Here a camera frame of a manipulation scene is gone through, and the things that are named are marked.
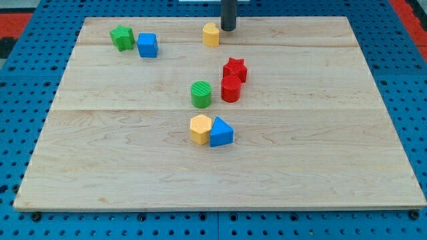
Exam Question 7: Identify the yellow heart block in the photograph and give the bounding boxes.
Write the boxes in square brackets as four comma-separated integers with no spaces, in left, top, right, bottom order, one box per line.
[202,22,220,47]

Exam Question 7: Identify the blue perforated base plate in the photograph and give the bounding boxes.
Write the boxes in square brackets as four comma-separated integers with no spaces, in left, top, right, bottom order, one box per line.
[1,1,426,239]

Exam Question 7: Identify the wooden board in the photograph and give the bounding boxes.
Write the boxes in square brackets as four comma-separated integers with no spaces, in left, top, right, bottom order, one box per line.
[14,17,426,212]

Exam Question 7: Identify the blue cube block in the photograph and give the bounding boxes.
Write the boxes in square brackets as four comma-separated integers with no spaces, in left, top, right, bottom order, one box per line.
[137,33,158,58]

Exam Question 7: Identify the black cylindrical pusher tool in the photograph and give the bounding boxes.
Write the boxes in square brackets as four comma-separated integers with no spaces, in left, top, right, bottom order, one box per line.
[220,0,238,31]

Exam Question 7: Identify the green star block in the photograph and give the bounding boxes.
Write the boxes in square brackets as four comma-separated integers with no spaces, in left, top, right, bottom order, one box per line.
[109,25,135,52]

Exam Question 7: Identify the red star block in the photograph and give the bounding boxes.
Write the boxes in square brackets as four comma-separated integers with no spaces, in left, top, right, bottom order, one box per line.
[223,57,248,83]

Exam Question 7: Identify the red cylinder block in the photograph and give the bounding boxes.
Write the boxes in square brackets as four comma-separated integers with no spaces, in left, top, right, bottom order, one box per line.
[221,75,242,103]

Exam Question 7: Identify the yellow hexagon block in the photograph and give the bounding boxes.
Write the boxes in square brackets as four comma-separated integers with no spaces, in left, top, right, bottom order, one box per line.
[189,115,212,145]

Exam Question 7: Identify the green cylinder block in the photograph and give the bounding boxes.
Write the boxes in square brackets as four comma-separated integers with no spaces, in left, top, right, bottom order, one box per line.
[190,81,211,109]

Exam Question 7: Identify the blue triangle block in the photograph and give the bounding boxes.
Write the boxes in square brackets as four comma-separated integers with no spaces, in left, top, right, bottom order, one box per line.
[209,116,234,147]

